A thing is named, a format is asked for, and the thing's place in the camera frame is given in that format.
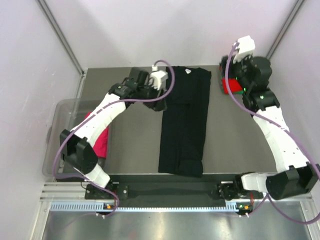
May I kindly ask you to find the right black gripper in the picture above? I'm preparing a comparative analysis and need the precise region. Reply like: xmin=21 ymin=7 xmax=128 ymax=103
xmin=218 ymin=53 xmax=250 ymax=92

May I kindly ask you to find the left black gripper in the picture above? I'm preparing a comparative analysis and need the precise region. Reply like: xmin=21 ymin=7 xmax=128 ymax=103
xmin=137 ymin=81 xmax=167 ymax=113

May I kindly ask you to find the red t shirt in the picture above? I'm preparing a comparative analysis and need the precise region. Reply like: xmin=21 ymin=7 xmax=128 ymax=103
xmin=218 ymin=56 xmax=243 ymax=95

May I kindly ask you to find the black t shirt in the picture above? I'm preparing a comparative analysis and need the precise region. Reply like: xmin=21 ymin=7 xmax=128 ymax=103
xmin=158 ymin=66 xmax=212 ymax=178

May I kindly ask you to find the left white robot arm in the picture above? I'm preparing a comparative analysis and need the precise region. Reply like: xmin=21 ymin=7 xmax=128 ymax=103
xmin=60 ymin=65 xmax=168 ymax=199

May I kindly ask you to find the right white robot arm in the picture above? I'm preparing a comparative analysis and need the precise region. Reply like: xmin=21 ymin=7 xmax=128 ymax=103
xmin=229 ymin=55 xmax=318 ymax=200

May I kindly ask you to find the folded green t shirt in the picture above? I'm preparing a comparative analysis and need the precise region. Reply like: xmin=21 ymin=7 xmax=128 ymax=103
xmin=230 ymin=78 xmax=245 ymax=95

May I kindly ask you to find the magenta t shirt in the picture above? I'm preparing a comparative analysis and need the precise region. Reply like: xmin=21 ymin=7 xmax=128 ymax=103
xmin=81 ymin=116 xmax=110 ymax=159

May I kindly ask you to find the clear plastic bin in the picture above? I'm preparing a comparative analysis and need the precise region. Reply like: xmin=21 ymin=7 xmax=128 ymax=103
xmin=42 ymin=98 xmax=103 ymax=178

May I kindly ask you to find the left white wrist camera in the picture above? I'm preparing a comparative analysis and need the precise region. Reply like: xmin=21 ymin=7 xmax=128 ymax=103
xmin=149 ymin=65 xmax=168 ymax=91

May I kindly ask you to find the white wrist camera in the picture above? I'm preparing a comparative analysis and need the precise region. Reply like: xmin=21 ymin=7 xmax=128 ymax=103
xmin=232 ymin=35 xmax=256 ymax=64
xmin=149 ymin=65 xmax=168 ymax=91

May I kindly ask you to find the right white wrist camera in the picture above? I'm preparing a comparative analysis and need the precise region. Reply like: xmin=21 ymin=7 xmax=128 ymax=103
xmin=232 ymin=35 xmax=256 ymax=64

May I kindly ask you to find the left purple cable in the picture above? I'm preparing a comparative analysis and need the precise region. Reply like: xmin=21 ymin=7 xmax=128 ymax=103
xmin=51 ymin=59 xmax=176 ymax=217

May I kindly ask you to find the purple cable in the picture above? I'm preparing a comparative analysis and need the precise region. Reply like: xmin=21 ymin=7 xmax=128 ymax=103
xmin=224 ymin=42 xmax=320 ymax=226
xmin=51 ymin=59 xmax=176 ymax=217

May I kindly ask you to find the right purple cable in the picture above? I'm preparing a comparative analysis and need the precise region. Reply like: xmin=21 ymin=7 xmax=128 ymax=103
xmin=224 ymin=42 xmax=320 ymax=226

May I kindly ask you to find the slotted grey cable duct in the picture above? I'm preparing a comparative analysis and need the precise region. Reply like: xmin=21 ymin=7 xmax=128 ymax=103
xmin=49 ymin=198 xmax=253 ymax=213

